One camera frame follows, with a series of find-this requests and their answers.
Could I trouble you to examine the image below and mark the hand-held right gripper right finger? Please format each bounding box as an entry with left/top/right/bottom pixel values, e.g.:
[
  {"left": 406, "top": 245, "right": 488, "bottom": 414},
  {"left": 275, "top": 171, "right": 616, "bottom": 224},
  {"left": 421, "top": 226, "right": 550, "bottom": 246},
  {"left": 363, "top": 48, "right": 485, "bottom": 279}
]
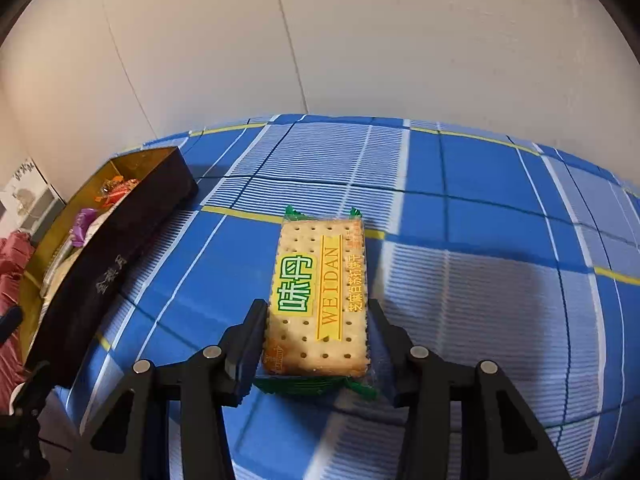
[{"left": 367, "top": 300, "right": 571, "bottom": 480}]

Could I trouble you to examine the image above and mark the dark tin box gold inside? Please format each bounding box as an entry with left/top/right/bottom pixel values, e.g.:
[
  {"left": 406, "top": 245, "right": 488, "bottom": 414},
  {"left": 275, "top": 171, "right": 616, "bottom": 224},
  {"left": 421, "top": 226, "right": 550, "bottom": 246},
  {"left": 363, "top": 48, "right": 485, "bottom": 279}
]
[{"left": 20, "top": 146, "right": 199, "bottom": 389}]

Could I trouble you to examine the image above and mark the green cracker packet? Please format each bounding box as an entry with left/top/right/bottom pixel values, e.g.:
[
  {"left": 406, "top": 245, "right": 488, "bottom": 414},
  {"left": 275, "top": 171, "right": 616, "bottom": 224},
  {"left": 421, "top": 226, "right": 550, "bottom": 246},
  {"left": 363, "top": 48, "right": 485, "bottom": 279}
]
[{"left": 252, "top": 205, "right": 381, "bottom": 402}]

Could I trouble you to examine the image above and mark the red snack packet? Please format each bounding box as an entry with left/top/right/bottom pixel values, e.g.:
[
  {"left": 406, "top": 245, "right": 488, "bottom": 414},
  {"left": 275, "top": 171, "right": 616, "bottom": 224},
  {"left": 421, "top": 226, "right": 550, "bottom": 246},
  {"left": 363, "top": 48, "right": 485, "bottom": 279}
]
[{"left": 102, "top": 181, "right": 141, "bottom": 207}]

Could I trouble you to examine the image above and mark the white cardboard box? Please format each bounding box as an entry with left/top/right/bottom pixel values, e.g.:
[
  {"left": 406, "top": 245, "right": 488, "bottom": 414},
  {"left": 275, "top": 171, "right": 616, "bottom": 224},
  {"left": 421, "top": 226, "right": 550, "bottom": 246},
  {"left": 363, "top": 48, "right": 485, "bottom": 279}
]
[{"left": 0, "top": 157, "right": 68, "bottom": 241}]

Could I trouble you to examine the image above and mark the purple snack packet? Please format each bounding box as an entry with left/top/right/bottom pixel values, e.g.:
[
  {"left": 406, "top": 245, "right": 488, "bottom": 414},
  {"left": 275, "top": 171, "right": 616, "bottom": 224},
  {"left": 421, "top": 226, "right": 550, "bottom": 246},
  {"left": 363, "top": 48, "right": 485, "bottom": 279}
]
[{"left": 70, "top": 208, "right": 104, "bottom": 247}]

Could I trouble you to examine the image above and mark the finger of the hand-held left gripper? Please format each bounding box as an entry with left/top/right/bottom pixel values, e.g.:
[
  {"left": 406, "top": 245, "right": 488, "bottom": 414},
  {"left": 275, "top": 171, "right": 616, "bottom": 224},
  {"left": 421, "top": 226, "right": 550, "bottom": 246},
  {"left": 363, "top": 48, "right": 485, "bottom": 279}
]
[{"left": 0, "top": 305, "right": 25, "bottom": 347}]

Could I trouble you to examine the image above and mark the blue plaid tablecloth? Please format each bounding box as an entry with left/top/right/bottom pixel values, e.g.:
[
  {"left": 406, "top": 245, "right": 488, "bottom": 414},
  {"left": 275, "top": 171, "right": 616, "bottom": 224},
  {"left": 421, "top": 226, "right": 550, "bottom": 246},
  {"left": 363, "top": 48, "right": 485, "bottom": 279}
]
[{"left": 65, "top": 114, "right": 640, "bottom": 480}]

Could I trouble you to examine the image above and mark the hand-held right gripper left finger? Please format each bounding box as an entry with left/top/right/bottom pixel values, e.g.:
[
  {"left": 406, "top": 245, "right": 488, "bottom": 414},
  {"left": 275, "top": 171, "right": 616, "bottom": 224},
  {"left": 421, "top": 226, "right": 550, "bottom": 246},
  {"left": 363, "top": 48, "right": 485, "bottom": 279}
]
[{"left": 70, "top": 299, "right": 271, "bottom": 480}]

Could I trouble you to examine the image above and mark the round pastry packet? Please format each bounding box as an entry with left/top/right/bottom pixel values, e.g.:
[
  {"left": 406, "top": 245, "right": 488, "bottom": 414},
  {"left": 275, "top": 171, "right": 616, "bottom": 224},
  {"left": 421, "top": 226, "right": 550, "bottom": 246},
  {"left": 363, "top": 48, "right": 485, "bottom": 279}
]
[{"left": 40, "top": 240, "right": 88, "bottom": 306}]

